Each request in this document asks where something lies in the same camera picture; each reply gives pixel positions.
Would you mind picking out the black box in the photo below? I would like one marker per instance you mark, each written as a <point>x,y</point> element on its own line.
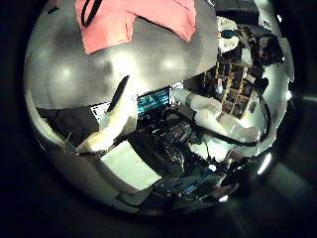
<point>71,124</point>

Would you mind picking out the wooden shelf with boxes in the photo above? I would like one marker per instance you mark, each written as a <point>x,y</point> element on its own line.
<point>235,89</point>

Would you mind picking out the teal lit panel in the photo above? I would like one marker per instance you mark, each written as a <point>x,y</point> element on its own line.
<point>153,100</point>

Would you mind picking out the white bundle with teal patch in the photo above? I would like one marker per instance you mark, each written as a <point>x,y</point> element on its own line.
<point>228,34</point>

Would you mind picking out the white flat board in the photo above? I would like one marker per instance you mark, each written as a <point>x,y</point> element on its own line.
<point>132,165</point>

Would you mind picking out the pink piece of clothing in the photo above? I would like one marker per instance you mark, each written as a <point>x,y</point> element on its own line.
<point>138,16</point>

